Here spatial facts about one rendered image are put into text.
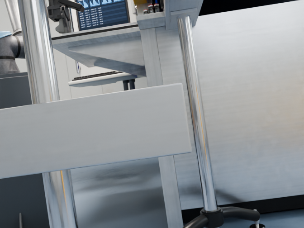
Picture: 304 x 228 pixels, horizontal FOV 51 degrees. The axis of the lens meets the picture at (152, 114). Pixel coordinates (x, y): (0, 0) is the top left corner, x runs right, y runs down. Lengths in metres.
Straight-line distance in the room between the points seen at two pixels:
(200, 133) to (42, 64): 0.67
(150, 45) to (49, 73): 0.82
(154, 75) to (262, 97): 0.45
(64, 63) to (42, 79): 3.65
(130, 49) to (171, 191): 0.65
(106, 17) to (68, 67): 1.85
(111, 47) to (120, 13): 1.00
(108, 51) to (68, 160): 0.97
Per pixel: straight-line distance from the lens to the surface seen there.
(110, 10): 2.50
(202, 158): 1.14
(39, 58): 0.61
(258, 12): 1.45
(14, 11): 1.94
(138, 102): 0.54
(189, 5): 1.13
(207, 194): 1.16
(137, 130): 0.54
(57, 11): 1.59
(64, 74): 4.23
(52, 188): 0.61
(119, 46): 1.49
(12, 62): 1.76
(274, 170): 1.43
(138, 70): 1.96
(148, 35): 1.38
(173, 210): 1.40
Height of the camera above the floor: 0.50
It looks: level
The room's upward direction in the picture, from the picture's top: 8 degrees counter-clockwise
